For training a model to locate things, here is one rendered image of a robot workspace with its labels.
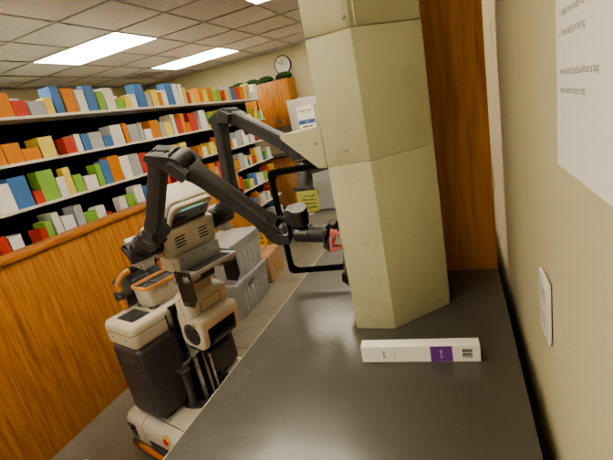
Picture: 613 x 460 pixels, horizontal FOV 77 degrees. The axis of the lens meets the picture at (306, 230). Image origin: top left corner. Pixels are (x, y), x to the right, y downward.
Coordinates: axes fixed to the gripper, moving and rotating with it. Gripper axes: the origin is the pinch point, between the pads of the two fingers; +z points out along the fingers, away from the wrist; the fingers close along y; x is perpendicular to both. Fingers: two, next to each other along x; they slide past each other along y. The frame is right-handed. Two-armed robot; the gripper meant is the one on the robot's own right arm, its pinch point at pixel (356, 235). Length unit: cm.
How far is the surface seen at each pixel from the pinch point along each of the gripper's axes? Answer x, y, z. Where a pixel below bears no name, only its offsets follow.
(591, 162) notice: -32, -65, 37
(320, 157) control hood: -25.9, -14.7, -5.3
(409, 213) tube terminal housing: -9.7, -8.5, 16.1
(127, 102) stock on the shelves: -50, 194, -249
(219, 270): 89, 145, -147
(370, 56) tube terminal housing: -48, -12, 8
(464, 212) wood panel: -1.2, 21.5, 31.7
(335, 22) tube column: -56, -14, 0
